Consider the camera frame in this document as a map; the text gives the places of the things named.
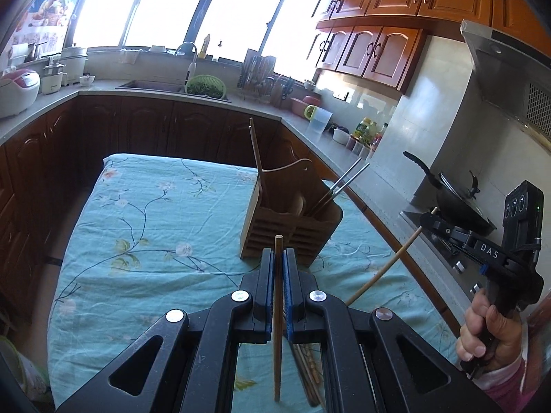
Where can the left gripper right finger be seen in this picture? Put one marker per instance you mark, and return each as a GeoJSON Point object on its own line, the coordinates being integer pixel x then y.
{"type": "Point", "coordinates": [372, 361]}

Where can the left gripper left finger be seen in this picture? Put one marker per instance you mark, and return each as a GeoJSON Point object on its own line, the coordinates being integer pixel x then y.
{"type": "Point", "coordinates": [185, 362]}

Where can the metal chopstick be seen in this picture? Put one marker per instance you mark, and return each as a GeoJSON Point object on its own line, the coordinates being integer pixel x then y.
{"type": "Point", "coordinates": [346, 189]}
{"type": "Point", "coordinates": [334, 187]}

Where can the long wooden chopstick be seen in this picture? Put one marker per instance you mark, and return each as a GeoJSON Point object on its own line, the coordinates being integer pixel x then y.
{"type": "Point", "coordinates": [257, 156]}

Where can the right hand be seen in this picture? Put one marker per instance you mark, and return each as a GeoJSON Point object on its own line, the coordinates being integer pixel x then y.
{"type": "Point", "coordinates": [507, 333]}

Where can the gas stove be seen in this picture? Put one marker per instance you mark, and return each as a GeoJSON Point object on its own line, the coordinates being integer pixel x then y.
{"type": "Point", "coordinates": [463, 269]}

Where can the black wok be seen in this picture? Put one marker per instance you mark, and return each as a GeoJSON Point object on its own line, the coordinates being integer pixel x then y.
{"type": "Point", "coordinates": [456, 205]}

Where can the teal floral tablecloth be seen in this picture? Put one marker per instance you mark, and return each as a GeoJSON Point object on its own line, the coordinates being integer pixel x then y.
{"type": "Point", "coordinates": [158, 234]}

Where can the wooden utensil holder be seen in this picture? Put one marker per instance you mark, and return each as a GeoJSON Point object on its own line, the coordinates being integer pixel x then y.
{"type": "Point", "coordinates": [280, 204]}

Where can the steel range hood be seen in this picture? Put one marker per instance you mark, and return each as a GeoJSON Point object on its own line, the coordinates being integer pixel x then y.
{"type": "Point", "coordinates": [512, 76]}

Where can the yellow oil bottle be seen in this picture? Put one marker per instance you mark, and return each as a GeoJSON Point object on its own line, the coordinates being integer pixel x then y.
{"type": "Point", "coordinates": [365, 131]}

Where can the lower wooden cabinets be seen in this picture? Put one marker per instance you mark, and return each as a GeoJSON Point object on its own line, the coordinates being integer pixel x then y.
{"type": "Point", "coordinates": [49, 161]}

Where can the wooden cabinets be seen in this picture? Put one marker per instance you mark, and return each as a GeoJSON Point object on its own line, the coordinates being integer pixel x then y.
{"type": "Point", "coordinates": [381, 40]}
{"type": "Point", "coordinates": [49, 161]}

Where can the clear measuring jug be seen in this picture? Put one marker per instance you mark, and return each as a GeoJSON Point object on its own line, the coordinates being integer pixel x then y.
{"type": "Point", "coordinates": [318, 118]}

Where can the green colander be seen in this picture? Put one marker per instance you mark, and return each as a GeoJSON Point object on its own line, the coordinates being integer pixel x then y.
{"type": "Point", "coordinates": [206, 85]}

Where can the upper wooden cabinets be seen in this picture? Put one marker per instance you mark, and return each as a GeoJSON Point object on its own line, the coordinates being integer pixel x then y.
{"type": "Point", "coordinates": [381, 40]}

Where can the dish drying rack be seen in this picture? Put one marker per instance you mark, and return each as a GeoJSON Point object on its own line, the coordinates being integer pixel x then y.
{"type": "Point", "coordinates": [259, 82]}

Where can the yellow dish soap bottle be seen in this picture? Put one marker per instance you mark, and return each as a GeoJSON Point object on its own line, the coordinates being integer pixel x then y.
{"type": "Point", "coordinates": [203, 50]}

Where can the white rice cooker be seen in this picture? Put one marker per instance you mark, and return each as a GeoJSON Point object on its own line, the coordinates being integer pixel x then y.
{"type": "Point", "coordinates": [19, 90]}

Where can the white pot cooker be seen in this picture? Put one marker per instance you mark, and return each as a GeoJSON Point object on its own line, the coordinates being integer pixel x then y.
{"type": "Point", "coordinates": [63, 69]}

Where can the sink faucet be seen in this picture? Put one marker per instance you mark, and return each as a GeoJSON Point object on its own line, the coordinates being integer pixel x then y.
{"type": "Point", "coordinates": [189, 51]}

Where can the fruit poster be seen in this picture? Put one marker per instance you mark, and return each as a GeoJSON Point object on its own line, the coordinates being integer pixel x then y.
{"type": "Point", "coordinates": [44, 23]}

